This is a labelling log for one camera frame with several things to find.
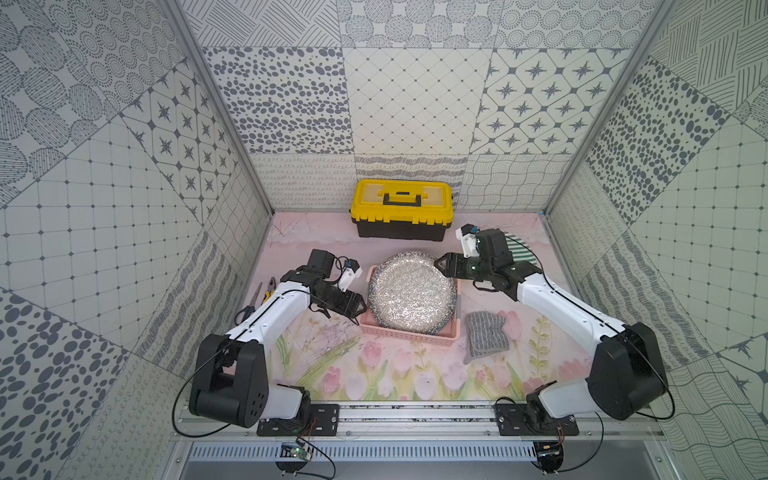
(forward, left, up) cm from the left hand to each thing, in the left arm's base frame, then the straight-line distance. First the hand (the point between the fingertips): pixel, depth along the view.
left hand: (351, 299), depth 86 cm
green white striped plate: (+27, -60, -11) cm, 66 cm away
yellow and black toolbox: (+31, -19, +7) cm, 37 cm away
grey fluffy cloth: (-7, -39, -5) cm, 40 cm away
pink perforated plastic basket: (-8, -27, -6) cm, 29 cm away
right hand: (+7, -27, +7) cm, 29 cm away
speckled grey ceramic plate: (+4, -17, -3) cm, 18 cm away
